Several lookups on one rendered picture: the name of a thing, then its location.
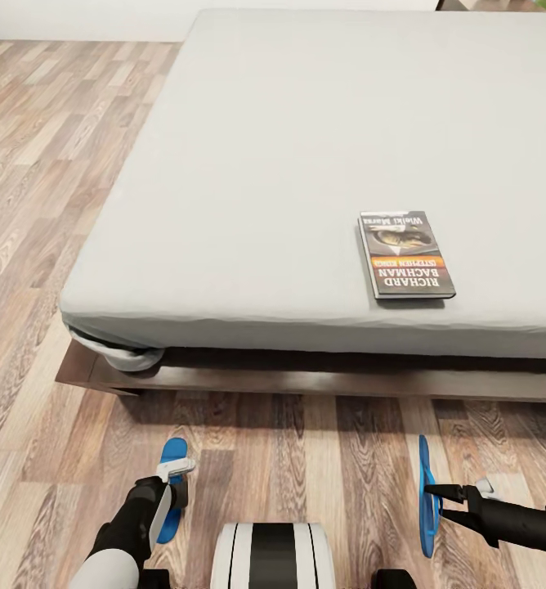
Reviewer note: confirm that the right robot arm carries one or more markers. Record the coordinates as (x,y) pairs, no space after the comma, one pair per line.
(490,516)

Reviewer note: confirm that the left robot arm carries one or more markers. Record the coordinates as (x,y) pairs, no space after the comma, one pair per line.
(122,546)

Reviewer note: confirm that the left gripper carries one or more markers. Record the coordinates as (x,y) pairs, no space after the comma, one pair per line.
(179,495)

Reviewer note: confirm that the hardback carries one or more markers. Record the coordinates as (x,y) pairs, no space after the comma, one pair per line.
(403,257)

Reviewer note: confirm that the robot trunk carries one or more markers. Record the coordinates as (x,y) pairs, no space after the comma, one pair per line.
(273,556)

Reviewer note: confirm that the sandal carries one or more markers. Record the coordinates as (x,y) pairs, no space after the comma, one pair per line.
(174,449)
(430,506)

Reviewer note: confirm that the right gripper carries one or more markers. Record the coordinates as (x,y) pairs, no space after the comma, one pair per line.
(495,520)

